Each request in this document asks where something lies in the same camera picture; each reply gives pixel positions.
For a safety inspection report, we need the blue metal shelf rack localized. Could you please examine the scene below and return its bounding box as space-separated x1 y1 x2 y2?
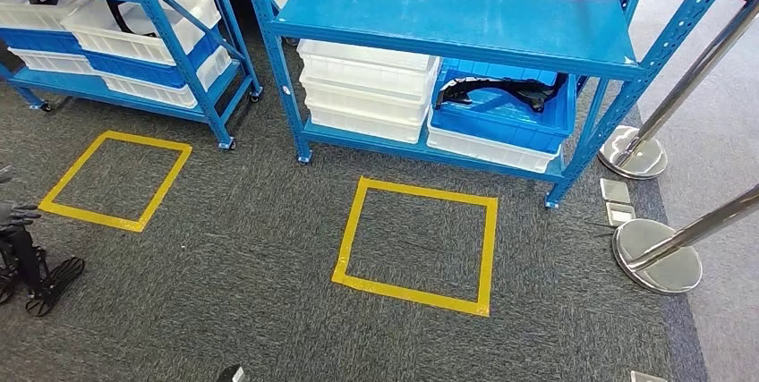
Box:
236 0 755 209
0 0 263 150

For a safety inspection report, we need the small black plastic part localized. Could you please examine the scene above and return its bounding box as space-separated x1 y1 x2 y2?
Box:
439 73 568 114

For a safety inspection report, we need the black curved part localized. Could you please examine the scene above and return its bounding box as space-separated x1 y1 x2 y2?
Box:
105 0 160 38

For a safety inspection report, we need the white stacked storage bin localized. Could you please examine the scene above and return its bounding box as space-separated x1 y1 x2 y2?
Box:
299 73 437 125
305 103 430 145
296 39 441 96

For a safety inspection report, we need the yellow floor tape square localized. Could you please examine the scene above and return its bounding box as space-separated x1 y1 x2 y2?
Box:
38 130 194 233
330 176 499 318

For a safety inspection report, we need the translucent white divided bin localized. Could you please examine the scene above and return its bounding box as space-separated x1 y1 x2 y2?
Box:
98 46 233 110

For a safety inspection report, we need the grey metal bar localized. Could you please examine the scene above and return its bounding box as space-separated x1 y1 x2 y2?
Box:
597 0 759 181

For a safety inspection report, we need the large translucent white bin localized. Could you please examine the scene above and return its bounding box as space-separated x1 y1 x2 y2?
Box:
61 0 222 66

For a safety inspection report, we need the chrome stanchion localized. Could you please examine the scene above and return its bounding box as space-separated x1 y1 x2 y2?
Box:
611 183 759 296

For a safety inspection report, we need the black left robot foot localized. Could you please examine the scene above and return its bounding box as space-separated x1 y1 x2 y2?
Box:
0 249 86 318

